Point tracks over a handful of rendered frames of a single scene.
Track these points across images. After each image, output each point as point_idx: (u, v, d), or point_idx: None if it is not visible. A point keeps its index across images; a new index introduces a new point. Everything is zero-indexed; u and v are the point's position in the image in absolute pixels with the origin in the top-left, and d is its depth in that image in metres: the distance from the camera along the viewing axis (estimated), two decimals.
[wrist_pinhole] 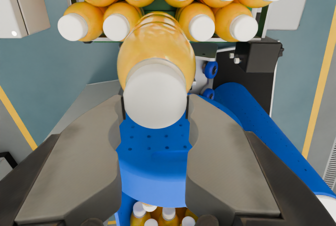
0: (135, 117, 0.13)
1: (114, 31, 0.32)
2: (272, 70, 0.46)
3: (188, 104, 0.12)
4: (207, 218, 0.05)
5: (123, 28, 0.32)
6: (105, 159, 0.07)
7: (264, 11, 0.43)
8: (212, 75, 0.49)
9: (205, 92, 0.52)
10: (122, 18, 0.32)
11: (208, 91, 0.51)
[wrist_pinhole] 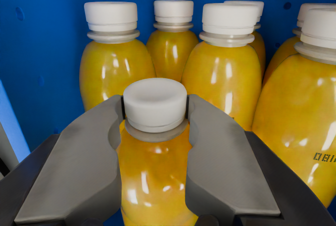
0: (132, 113, 0.11)
1: None
2: None
3: (188, 104, 0.12)
4: (207, 218, 0.05)
5: None
6: (105, 159, 0.07)
7: None
8: None
9: None
10: None
11: None
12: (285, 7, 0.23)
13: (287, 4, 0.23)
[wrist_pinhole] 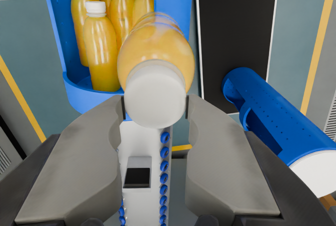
0: (87, 6, 0.40)
1: None
2: None
3: (188, 104, 0.12)
4: (207, 218, 0.05)
5: None
6: (105, 159, 0.07)
7: None
8: None
9: None
10: None
11: None
12: None
13: None
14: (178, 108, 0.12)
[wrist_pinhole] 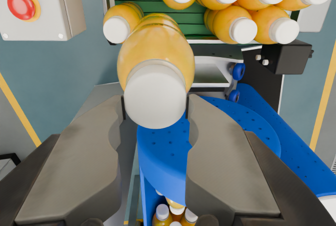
0: None
1: (153, 108, 0.12)
2: (301, 71, 0.47)
3: (188, 104, 0.12)
4: (207, 218, 0.05)
5: (178, 102, 0.12)
6: (105, 159, 0.07)
7: (295, 13, 0.44)
8: (240, 76, 0.50)
9: (231, 95, 0.52)
10: (176, 78, 0.12)
11: (234, 94, 0.52)
12: None
13: None
14: None
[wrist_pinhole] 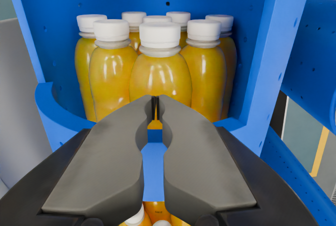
0: None
1: None
2: None
3: (158, 105, 0.12)
4: (207, 218, 0.05)
5: None
6: (130, 160, 0.07)
7: None
8: None
9: None
10: None
11: None
12: None
13: None
14: None
